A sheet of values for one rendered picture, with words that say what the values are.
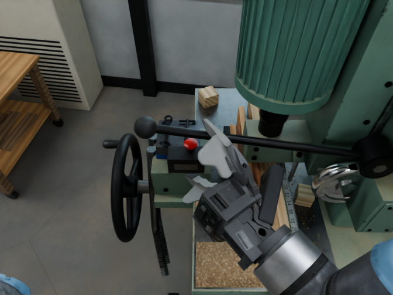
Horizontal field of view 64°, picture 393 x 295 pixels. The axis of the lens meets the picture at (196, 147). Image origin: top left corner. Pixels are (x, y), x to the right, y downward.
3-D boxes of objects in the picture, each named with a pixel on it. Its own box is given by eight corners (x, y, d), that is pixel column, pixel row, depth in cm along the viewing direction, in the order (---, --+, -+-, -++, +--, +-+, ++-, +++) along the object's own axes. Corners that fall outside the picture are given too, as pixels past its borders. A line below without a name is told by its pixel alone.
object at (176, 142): (159, 130, 78) (157, 114, 74) (203, 130, 78) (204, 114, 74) (154, 173, 70) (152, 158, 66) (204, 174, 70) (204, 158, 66)
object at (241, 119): (236, 120, 89) (238, 105, 85) (241, 120, 89) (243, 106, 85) (244, 195, 73) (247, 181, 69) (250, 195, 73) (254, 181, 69)
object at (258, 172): (242, 131, 86) (244, 119, 83) (250, 131, 86) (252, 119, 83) (251, 206, 72) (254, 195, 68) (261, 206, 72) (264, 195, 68)
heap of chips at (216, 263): (196, 242, 66) (196, 234, 63) (262, 242, 66) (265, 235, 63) (195, 287, 60) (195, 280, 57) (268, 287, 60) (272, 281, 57)
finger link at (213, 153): (190, 127, 43) (216, 188, 44) (221, 112, 46) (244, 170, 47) (179, 130, 45) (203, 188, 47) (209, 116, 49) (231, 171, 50)
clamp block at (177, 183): (159, 149, 86) (155, 126, 79) (208, 149, 86) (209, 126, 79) (154, 196, 77) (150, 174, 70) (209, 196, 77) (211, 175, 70)
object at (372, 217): (341, 192, 67) (364, 157, 58) (374, 193, 67) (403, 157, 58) (355, 235, 61) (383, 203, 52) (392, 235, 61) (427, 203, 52)
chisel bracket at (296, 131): (240, 143, 77) (244, 119, 71) (297, 144, 77) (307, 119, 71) (243, 168, 72) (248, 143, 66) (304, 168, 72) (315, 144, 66)
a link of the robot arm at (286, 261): (332, 243, 42) (299, 267, 49) (304, 215, 44) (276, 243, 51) (292, 284, 37) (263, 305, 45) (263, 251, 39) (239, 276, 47)
